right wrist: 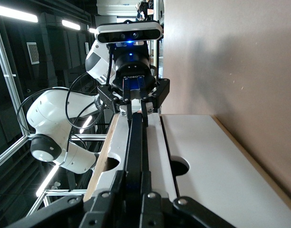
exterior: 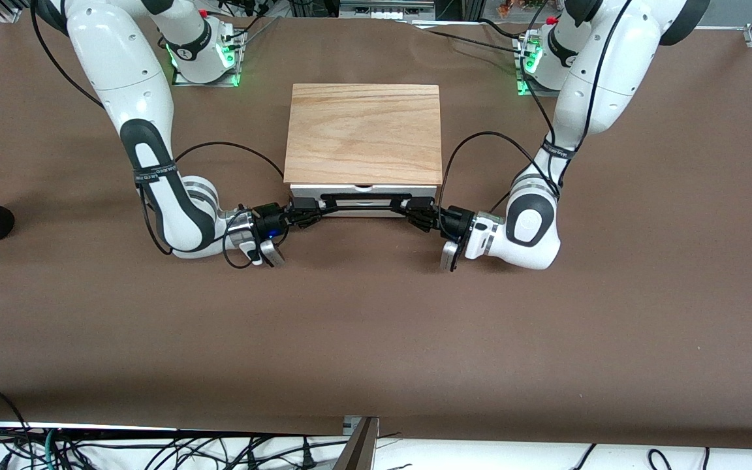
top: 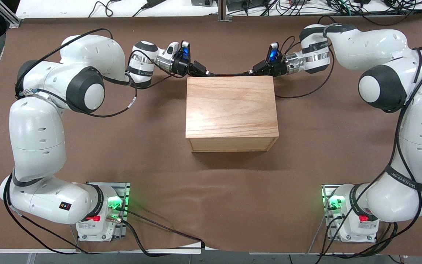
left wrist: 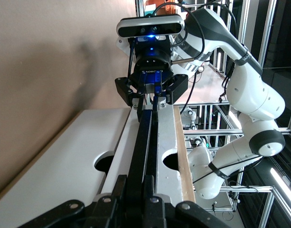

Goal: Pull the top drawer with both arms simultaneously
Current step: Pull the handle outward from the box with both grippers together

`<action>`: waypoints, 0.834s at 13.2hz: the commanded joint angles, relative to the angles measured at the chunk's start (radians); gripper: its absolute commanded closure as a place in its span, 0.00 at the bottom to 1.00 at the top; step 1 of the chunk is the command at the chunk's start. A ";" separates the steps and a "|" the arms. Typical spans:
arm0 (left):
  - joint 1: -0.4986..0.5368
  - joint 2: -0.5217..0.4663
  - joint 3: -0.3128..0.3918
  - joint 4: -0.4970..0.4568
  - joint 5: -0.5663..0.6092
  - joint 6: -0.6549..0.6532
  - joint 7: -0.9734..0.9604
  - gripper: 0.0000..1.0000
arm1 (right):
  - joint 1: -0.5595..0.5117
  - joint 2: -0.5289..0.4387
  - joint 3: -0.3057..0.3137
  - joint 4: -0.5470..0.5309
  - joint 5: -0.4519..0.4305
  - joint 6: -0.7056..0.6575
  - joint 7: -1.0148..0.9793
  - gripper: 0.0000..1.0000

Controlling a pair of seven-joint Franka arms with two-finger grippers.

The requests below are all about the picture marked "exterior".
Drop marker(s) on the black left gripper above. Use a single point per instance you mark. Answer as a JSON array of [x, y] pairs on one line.
[[455, 222]]

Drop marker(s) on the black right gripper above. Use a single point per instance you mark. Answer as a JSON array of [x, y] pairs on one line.
[[269, 220]]

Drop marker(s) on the white wooden drawer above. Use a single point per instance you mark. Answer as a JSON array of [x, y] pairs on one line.
[[366, 189]]

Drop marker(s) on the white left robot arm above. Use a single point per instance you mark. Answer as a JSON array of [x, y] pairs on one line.
[[598, 91]]

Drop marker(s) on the wooden drawer cabinet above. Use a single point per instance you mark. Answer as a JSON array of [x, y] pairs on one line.
[[363, 134]]

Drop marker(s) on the grey background device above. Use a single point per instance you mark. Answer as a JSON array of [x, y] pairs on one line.
[[386, 9]]

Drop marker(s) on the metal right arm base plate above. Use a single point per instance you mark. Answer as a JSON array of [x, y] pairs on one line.
[[206, 81]]

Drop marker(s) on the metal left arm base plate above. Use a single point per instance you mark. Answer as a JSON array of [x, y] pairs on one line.
[[525, 65]]

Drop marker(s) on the aluminium profile bracket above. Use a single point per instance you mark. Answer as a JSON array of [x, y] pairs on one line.
[[356, 447]]

